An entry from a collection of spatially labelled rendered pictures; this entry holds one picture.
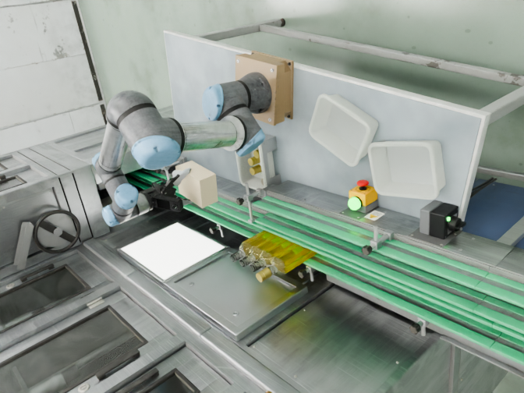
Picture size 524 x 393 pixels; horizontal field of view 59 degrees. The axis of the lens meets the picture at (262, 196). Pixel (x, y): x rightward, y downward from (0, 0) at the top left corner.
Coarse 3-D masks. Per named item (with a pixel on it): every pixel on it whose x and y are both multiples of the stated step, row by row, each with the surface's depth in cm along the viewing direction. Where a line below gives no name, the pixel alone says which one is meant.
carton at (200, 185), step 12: (180, 168) 178; (192, 168) 178; (204, 168) 178; (192, 180) 174; (204, 180) 171; (180, 192) 185; (192, 192) 177; (204, 192) 173; (216, 192) 177; (204, 204) 176
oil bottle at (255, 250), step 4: (272, 236) 175; (276, 236) 175; (264, 240) 173; (268, 240) 173; (272, 240) 173; (276, 240) 172; (256, 244) 171; (260, 244) 171; (264, 244) 171; (268, 244) 170; (272, 244) 170; (252, 248) 169; (256, 248) 169; (260, 248) 168; (264, 248) 168; (252, 252) 168; (256, 252) 167; (260, 252) 167; (256, 256) 167; (256, 260) 168
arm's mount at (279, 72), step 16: (240, 64) 173; (256, 64) 167; (272, 64) 161; (288, 64) 165; (272, 80) 163; (288, 80) 167; (272, 96) 166; (288, 96) 170; (272, 112) 168; (288, 112) 174
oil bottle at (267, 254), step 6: (282, 240) 171; (288, 240) 170; (270, 246) 168; (276, 246) 167; (282, 246) 167; (288, 246) 167; (264, 252) 165; (270, 252) 164; (276, 252) 164; (264, 258) 163; (270, 258) 163; (270, 264) 163
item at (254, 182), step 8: (240, 160) 199; (240, 168) 200; (248, 168) 202; (240, 176) 201; (248, 176) 204; (256, 176) 205; (264, 176) 188; (248, 184) 200; (256, 184) 198; (264, 184) 190
